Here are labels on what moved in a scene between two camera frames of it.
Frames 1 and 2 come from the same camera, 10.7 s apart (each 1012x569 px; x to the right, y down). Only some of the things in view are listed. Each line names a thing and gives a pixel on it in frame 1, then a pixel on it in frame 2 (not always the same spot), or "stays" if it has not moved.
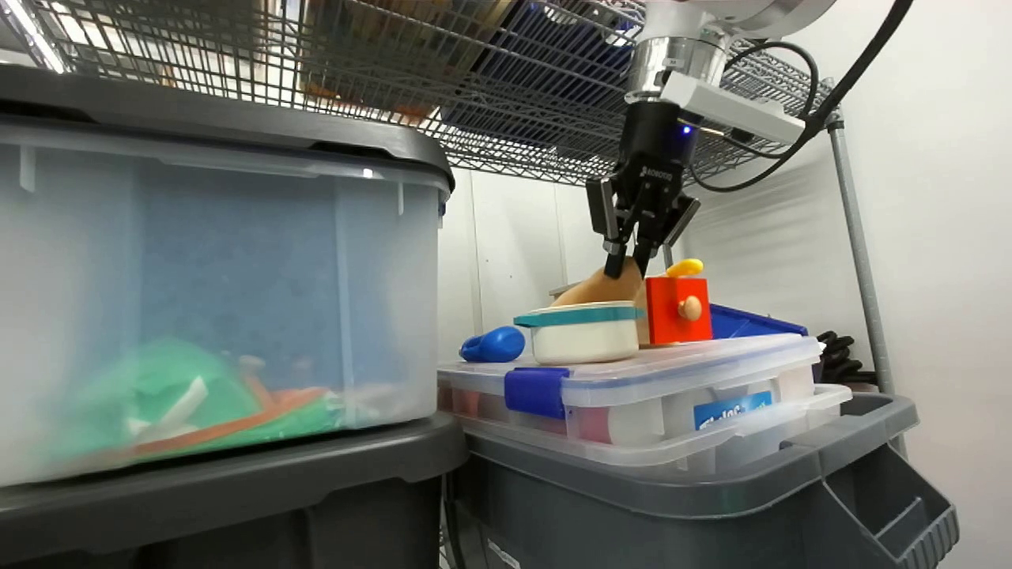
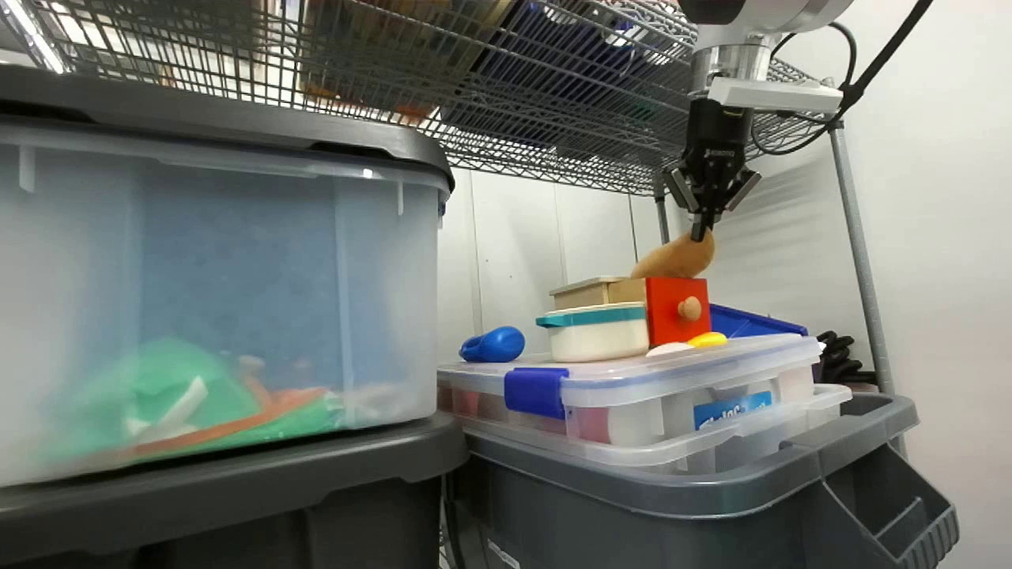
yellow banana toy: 683,267 → 708,339
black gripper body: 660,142 → 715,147
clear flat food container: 624,400 stays
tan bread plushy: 606,290 → 683,259
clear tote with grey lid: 194,275 stays
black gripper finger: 603,211 → 683,193
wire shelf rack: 513,87 stays
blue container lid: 752,324 stays
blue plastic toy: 493,346 stays
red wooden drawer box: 679,307 stays
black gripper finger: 661,229 → 726,203
